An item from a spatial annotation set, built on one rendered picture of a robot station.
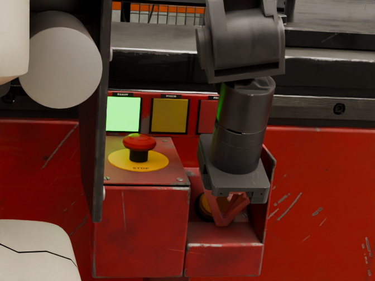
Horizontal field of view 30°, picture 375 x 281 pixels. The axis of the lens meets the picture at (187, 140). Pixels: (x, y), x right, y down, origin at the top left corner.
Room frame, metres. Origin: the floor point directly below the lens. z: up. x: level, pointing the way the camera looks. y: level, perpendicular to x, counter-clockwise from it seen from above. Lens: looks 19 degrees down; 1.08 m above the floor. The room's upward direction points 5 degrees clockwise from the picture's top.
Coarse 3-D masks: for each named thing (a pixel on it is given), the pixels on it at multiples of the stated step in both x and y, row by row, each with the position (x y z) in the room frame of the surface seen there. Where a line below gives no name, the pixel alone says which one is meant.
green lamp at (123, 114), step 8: (112, 104) 0.85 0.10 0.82; (120, 104) 0.85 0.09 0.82; (128, 104) 0.85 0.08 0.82; (136, 104) 0.86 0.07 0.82; (112, 112) 0.85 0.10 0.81; (120, 112) 0.85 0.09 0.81; (128, 112) 0.85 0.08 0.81; (136, 112) 0.86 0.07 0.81; (112, 120) 0.85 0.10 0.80; (120, 120) 0.85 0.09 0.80; (128, 120) 0.86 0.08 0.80; (136, 120) 0.86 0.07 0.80; (112, 128) 0.85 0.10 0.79; (120, 128) 0.85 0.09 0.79; (128, 128) 0.86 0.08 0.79; (136, 128) 0.86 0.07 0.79
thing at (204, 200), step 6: (204, 198) 0.79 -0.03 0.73; (216, 198) 0.80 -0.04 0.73; (222, 198) 0.80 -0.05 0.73; (198, 204) 0.80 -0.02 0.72; (204, 204) 0.79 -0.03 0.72; (222, 204) 0.79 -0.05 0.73; (204, 210) 0.78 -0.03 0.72; (222, 210) 0.79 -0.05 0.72; (204, 216) 0.78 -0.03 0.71; (210, 216) 0.78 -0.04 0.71
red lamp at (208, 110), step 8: (200, 104) 0.87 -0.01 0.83; (208, 104) 0.87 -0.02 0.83; (216, 104) 0.88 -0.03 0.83; (200, 112) 0.87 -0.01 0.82; (208, 112) 0.88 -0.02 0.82; (216, 112) 0.88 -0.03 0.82; (200, 120) 0.87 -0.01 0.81; (208, 120) 0.88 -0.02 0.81; (200, 128) 0.87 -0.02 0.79; (208, 128) 0.88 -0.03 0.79
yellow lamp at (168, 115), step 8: (160, 104) 0.86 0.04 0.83; (168, 104) 0.86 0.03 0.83; (176, 104) 0.87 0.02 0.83; (184, 104) 0.87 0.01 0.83; (152, 112) 0.86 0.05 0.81; (160, 112) 0.86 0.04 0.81; (168, 112) 0.86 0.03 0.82; (176, 112) 0.87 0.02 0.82; (184, 112) 0.87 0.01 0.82; (152, 120) 0.86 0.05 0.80; (160, 120) 0.86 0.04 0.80; (168, 120) 0.87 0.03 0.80; (176, 120) 0.87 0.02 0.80; (184, 120) 0.87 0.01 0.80; (152, 128) 0.86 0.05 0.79; (160, 128) 0.86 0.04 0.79; (168, 128) 0.87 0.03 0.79; (176, 128) 0.87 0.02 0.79; (184, 128) 0.87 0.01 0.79
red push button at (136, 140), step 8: (128, 136) 0.77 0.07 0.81; (136, 136) 0.78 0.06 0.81; (144, 136) 0.78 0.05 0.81; (128, 144) 0.76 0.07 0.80; (136, 144) 0.76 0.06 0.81; (144, 144) 0.76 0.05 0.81; (152, 144) 0.77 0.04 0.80; (136, 152) 0.77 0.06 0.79; (144, 152) 0.77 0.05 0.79; (136, 160) 0.76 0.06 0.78; (144, 160) 0.77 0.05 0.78
